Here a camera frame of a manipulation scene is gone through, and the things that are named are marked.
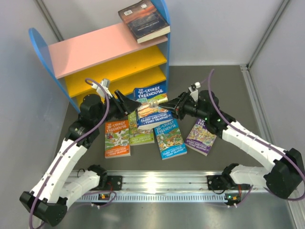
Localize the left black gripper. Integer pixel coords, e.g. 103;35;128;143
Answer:
94;90;142;127

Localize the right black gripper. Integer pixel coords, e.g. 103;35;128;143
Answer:
159;92;209;121

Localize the dark blue 91-storey book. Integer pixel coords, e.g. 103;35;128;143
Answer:
133;82;173;130

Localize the light blue 26-storey book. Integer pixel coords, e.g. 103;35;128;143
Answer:
154;119;187;160

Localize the dark two cities book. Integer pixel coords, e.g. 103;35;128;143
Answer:
118;0;171;43

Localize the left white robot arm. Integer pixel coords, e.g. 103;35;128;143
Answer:
20;90;141;227

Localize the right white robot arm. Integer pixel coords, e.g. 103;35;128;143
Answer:
159;90;305;200

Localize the orange 78-storey treehouse book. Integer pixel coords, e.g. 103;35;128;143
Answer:
104;120;131;158

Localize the lime 65-storey treehouse book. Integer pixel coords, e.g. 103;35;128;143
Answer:
128;112;155;146

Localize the purple 52-storey treehouse book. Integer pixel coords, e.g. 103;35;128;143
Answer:
185;118;216;156

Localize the colourful wooden bookshelf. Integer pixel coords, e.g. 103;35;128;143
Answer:
28;0;171;113

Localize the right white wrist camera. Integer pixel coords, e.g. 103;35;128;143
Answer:
188;82;201;102

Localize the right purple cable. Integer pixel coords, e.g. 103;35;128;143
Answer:
200;69;305;208

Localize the purple cable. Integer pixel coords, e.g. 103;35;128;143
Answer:
200;69;305;208
28;78;117;229

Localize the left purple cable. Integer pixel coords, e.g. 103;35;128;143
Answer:
28;78;117;229

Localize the aluminium mounting rail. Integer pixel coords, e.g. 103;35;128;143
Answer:
69;170;296;194

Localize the perforated cable tray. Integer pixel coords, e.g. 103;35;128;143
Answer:
77;193;241;203

